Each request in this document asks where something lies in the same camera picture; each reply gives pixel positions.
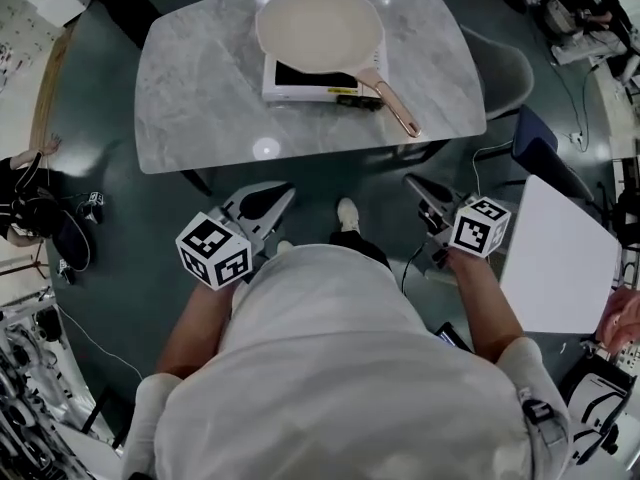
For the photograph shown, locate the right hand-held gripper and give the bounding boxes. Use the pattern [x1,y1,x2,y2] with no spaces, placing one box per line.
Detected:
[403,173,512,270]

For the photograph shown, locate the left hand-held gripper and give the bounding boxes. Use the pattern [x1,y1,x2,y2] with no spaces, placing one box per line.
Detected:
[174,181,297,290]

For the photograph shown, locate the white portable gas stove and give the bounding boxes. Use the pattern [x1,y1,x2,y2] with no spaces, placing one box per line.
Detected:
[262,45,390,112]

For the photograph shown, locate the cream frying pan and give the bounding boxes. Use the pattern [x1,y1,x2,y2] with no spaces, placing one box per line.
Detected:
[255,0,423,139]

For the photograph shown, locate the person's left forearm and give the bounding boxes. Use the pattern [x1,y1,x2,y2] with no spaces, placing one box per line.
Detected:
[155,280,241,379]

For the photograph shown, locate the person's right forearm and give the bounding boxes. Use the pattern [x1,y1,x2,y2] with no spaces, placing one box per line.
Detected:
[442,250,526,364]

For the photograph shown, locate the person's white right shoe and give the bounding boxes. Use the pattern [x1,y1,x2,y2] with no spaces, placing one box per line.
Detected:
[337,196,361,233]

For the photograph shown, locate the person's black trousers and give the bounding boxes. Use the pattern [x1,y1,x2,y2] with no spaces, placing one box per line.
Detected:
[327,230,394,272]

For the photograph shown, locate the grey marble table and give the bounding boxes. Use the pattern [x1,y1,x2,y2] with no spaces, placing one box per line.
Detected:
[133,0,489,197]

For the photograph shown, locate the dark blue chair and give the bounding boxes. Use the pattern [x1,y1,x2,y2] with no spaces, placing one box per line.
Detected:
[510,103,596,204]

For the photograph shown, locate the small white table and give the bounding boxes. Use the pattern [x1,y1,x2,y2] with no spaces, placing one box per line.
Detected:
[499,174,622,335]

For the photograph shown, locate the black tablet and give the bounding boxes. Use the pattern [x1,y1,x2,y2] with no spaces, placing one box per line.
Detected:
[433,321,474,354]

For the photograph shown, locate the grey shell chair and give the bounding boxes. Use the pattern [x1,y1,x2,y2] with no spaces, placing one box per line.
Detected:
[459,25,535,122]

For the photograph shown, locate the person's white shirt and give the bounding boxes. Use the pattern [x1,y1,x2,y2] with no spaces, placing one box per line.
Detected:
[122,240,571,480]

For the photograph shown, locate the white and black machine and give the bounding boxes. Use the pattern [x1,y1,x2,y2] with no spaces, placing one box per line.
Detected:
[559,352,636,469]

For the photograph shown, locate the cluttered white rack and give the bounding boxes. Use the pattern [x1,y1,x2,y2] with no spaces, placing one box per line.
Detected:
[0,292,126,480]

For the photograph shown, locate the white table cable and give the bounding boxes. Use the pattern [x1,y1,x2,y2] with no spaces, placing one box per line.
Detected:
[472,140,516,204]

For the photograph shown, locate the black floor cable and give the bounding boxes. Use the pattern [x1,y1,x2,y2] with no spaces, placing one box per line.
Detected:
[402,245,426,294]

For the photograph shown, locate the white floor cable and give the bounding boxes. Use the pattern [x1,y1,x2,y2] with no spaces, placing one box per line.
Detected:
[57,305,151,387]

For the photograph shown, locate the grey shoulder strap with buckle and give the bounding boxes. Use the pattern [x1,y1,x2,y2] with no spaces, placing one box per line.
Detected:
[517,387,571,459]

